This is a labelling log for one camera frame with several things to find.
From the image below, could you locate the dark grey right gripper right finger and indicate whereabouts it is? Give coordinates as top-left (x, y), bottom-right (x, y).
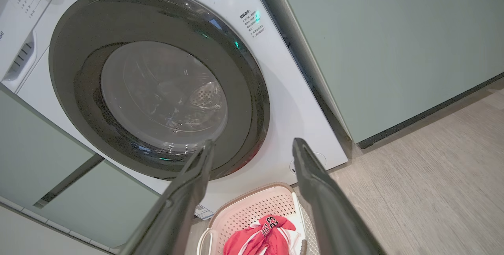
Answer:
top-left (292, 137), bottom-right (386, 255)

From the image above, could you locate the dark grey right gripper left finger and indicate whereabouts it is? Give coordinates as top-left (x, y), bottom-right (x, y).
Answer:
top-left (118, 139), bottom-right (216, 255)

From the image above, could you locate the white garment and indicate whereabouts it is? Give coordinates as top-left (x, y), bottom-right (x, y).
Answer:
top-left (289, 229), bottom-right (308, 255)

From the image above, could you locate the red basketball jersey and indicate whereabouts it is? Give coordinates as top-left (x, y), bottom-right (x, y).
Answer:
top-left (223, 214), bottom-right (296, 255)

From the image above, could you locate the white front-load washing machine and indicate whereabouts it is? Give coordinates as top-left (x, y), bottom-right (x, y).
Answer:
top-left (0, 0), bottom-right (349, 218)

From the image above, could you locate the blue white energy label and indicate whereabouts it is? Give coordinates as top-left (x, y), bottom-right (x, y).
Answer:
top-left (194, 204), bottom-right (215, 221)

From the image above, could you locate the round white filter cover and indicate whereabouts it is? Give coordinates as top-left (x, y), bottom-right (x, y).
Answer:
top-left (289, 152), bottom-right (327, 174)

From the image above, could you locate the cream perforated laundry basket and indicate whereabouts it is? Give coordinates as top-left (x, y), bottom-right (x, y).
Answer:
top-left (196, 182), bottom-right (320, 255)

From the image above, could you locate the pale green cabinet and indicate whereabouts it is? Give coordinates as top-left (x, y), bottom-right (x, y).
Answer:
top-left (0, 84), bottom-right (160, 249)
top-left (248, 0), bottom-right (504, 149)

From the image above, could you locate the white detergent drawer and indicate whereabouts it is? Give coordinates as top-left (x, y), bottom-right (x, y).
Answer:
top-left (0, 0), bottom-right (39, 92)

